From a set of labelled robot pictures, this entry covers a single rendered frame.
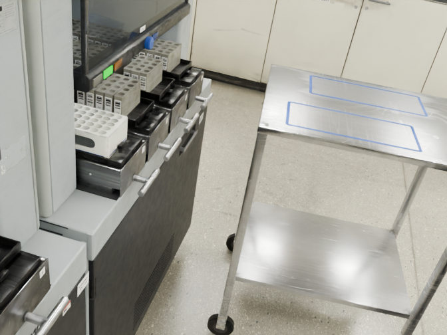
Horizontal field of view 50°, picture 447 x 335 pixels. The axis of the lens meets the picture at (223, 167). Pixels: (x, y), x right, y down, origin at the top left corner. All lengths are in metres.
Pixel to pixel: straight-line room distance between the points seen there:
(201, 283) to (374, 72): 1.95
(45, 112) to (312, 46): 2.55
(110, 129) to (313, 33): 2.35
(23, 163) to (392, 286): 1.24
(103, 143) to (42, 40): 0.27
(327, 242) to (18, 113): 1.23
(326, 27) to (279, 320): 1.96
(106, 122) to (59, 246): 0.28
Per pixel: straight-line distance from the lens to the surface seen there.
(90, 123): 1.04
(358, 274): 1.69
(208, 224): 2.14
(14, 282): 0.77
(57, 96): 0.89
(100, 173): 1.02
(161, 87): 1.32
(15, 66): 0.77
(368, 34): 3.22
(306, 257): 1.67
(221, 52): 3.38
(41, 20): 0.81
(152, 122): 1.15
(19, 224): 0.89
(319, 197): 2.48
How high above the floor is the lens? 1.37
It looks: 33 degrees down
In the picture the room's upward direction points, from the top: 10 degrees clockwise
